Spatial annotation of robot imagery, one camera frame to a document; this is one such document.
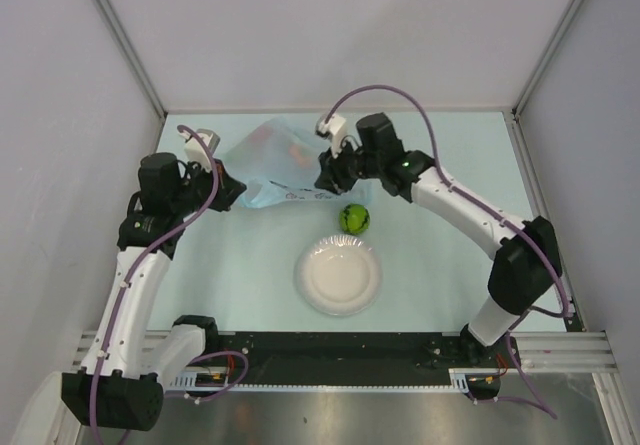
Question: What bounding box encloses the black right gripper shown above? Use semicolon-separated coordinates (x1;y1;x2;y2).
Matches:
314;137;381;197

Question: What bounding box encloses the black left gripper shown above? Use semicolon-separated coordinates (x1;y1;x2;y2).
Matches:
171;156;246;218

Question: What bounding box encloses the green fake watermelon ball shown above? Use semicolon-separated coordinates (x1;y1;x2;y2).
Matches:
339;203;371;235

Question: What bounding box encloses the light blue plastic bag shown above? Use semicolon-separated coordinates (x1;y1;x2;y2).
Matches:
222;117;372;209

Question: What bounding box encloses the white paper plate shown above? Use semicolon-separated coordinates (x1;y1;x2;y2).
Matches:
293;234;383;317

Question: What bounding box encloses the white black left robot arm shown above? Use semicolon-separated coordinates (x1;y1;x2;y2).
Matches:
61;152;246;431

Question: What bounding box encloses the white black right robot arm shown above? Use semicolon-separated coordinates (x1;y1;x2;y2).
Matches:
315;113;562;366

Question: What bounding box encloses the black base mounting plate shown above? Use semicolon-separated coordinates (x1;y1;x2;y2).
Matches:
164;330;521;387

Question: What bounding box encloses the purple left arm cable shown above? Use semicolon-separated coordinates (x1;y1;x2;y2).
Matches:
88;124;249;445

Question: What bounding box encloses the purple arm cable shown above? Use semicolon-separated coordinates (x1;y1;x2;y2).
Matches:
324;83;576;420
88;124;249;445

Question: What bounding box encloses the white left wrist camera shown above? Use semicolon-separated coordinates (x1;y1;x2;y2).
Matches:
179;129;220;172

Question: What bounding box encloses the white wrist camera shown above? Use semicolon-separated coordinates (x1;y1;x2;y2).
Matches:
179;129;220;172
315;113;347;158

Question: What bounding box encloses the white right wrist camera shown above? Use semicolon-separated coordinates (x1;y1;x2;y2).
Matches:
315;113;347;158

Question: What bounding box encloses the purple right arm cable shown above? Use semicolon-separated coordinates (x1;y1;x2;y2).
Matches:
324;83;576;420

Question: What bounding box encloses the aluminium frame rail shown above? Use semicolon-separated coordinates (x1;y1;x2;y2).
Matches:
503;110;639;444

